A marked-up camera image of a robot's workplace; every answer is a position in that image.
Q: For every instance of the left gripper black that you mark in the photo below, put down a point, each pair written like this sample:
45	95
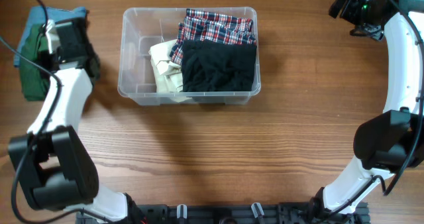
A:
44	59

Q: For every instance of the light blue cloth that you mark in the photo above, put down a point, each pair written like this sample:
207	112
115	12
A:
36	16

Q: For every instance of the dark green cloth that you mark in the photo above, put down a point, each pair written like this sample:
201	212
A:
35	84

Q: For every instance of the cream cloth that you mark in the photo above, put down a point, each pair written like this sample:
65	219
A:
167	74

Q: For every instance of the clear plastic storage container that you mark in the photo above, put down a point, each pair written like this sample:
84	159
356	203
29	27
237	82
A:
144	27

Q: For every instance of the red plaid cloth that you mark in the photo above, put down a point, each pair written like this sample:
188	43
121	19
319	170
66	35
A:
219	28

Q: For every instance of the black cloth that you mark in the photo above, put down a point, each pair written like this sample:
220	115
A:
210	66

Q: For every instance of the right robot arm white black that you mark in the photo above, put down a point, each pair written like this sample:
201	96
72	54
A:
387	145

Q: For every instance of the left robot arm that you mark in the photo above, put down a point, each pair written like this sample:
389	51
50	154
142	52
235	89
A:
52	167

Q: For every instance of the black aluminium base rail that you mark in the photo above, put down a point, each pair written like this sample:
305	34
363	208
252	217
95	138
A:
283	213

